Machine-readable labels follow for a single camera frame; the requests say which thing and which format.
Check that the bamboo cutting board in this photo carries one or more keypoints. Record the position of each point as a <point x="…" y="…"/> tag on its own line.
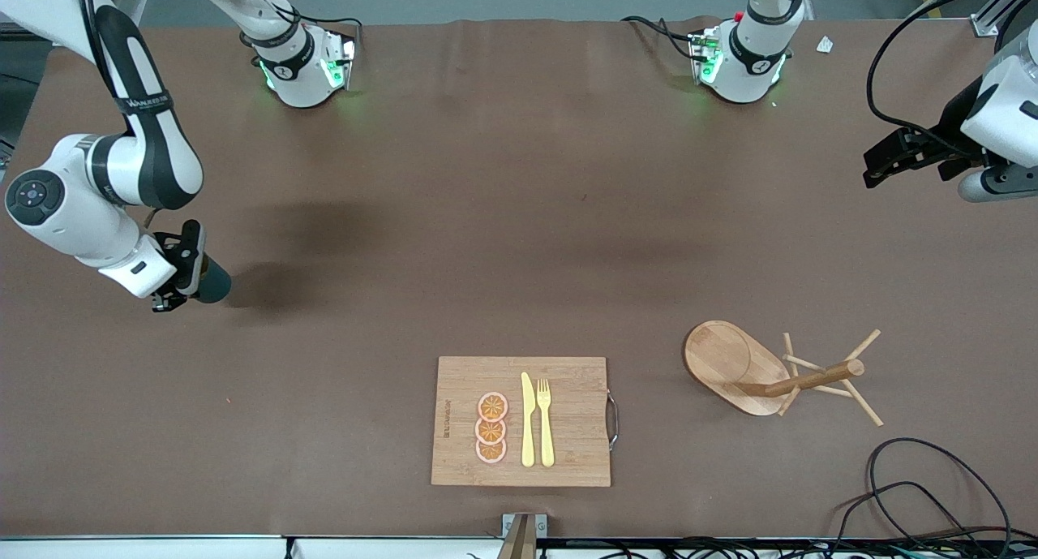
<point x="568" y="413"/>

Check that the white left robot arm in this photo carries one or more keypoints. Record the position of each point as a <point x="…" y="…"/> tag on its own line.
<point x="750" y="80"/>

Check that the metal mount bracket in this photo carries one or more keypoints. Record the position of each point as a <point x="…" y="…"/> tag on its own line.
<point x="525" y="543"/>

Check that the brown table cover sheet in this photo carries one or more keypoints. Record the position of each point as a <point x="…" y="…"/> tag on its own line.
<point x="324" y="462"/>

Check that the white paper scrap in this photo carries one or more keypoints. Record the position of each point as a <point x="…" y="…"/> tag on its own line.
<point x="825" y="45"/>

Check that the yellow plastic knife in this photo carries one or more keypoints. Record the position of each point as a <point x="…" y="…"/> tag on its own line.
<point x="528" y="421"/>

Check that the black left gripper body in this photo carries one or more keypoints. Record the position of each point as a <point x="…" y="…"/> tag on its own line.
<point x="947" y="135"/>

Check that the dark green cup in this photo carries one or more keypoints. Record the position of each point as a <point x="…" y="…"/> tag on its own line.
<point x="215" y="281"/>

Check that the aluminium frame profile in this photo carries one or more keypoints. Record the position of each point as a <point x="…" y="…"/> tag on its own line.
<point x="984" y="25"/>

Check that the yellow plastic fork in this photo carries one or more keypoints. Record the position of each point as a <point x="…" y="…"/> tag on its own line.
<point x="546" y="429"/>

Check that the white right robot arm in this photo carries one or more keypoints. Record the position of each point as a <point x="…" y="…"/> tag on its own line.
<point x="81" y="210"/>

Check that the wooden mug tree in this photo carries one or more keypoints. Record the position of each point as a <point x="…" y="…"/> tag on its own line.
<point x="730" y="364"/>

